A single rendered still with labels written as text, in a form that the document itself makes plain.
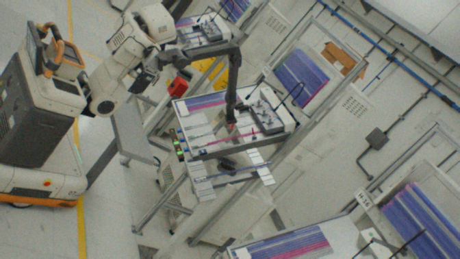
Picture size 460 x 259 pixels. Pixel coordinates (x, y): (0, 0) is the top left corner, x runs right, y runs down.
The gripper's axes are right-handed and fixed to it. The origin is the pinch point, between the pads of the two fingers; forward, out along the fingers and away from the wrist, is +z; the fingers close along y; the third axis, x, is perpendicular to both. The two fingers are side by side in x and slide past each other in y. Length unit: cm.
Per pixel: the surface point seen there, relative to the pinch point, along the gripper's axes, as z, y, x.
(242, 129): 0.8, -4.2, -7.0
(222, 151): 0.9, -20.9, 13.6
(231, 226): 82, -21, 12
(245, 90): 1.4, 42.2, -25.4
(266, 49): 17, 124, -76
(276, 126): -4.8, -16.0, -27.9
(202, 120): 0.5, 17.1, 17.3
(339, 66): -16, 21, -97
